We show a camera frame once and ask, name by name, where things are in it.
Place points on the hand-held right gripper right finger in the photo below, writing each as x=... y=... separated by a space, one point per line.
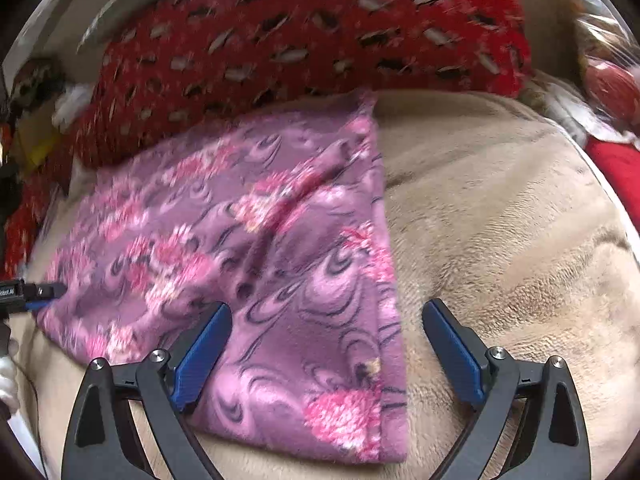
x=455 y=355

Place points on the grey pillow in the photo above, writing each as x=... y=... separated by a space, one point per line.
x=130 y=0

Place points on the clear bag of stuffed toys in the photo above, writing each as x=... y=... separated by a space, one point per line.
x=610 y=80

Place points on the purple floral shirt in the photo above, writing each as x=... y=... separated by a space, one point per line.
x=275 y=260

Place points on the yellow box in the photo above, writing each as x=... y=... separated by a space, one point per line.
x=37 y=140

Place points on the person's left hand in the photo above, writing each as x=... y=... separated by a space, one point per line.
x=7 y=380

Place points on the red fish print pillow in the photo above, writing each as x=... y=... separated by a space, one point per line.
x=300 y=25

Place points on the plain red cushion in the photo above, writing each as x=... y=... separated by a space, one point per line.
x=615 y=170

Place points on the beige fleece blanket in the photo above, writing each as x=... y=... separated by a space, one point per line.
x=500 y=235

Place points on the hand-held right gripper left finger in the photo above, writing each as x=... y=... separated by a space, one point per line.
x=200 y=360

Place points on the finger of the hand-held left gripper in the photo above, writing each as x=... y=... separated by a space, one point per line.
x=45 y=291

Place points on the pile of dark clothes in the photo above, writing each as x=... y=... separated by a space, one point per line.
x=40 y=80

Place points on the white plastic bag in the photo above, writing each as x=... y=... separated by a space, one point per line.
x=70 y=105

